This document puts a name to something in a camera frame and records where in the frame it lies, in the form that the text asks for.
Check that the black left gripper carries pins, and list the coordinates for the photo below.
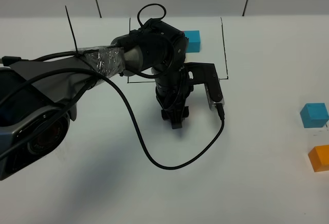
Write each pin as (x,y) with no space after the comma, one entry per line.
(172,91)

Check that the orange block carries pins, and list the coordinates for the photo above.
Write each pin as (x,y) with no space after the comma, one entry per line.
(319,158)

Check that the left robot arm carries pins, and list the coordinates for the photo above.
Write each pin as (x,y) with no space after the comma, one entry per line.
(39,97)

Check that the blue template block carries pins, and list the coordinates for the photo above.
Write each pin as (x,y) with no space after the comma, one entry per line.
(193,37)

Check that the black zip tie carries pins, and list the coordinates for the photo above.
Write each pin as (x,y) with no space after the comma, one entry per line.
(73,34)

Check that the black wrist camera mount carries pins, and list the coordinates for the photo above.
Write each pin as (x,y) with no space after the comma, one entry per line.
(205,73)

